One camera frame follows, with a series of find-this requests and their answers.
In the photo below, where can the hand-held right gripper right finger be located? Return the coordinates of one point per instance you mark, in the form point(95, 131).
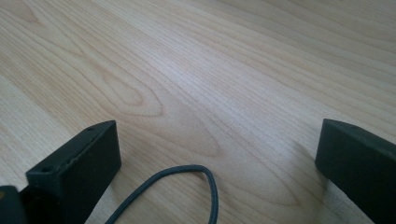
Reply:
point(361, 168)

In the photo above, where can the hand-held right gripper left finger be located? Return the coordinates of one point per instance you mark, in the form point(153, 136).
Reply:
point(77, 174)

